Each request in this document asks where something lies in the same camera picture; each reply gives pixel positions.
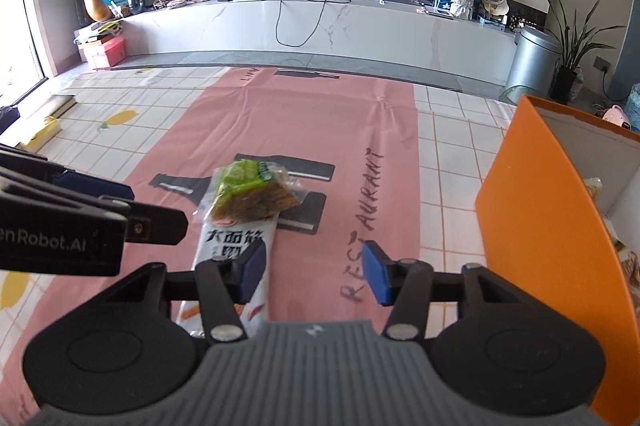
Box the potted snake plant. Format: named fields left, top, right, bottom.
left=540, top=0, right=626, bottom=104

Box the blue water bottle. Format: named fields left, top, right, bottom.
left=625, top=83, right=640, bottom=132

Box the grey flat tray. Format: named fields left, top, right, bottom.
left=47, top=93, right=78, bottom=119

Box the pink printed table runner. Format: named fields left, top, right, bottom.
left=20, top=66, right=426, bottom=412

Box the pink storage box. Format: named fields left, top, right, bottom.
left=80, top=35, right=126, bottom=70

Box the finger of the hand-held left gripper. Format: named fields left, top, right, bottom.
left=0, top=143, right=136, bottom=207
left=0, top=171, right=190, bottom=244

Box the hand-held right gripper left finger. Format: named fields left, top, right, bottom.
left=95, top=238, right=268, bottom=342

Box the grey-blue upright panel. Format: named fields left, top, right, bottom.
left=602, top=0, right=640, bottom=102

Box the yellow cable bundle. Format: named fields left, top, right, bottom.
left=75, top=18, right=126, bottom=44

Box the white marble tv cabinet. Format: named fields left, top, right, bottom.
left=75, top=0, right=521, bottom=87

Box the dark chair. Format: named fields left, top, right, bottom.
left=0, top=105, right=22, bottom=133

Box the silver trash can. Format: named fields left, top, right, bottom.
left=505, top=26, right=563, bottom=93

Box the orange cardboard box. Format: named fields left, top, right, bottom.
left=475, top=95, right=640, bottom=337

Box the orange round vase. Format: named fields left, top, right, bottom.
left=81, top=0, right=118, bottom=23

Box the pink small appliance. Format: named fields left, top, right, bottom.
left=600, top=104, right=632, bottom=127

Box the black cable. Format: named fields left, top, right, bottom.
left=275, top=0, right=356, bottom=48

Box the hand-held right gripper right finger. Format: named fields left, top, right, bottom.
left=361, top=241, right=543, bottom=341

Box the yellow flat object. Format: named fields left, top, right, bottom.
left=20, top=116, right=63, bottom=152

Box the green and white snack bag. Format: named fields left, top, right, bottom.
left=176, top=158, right=306, bottom=339

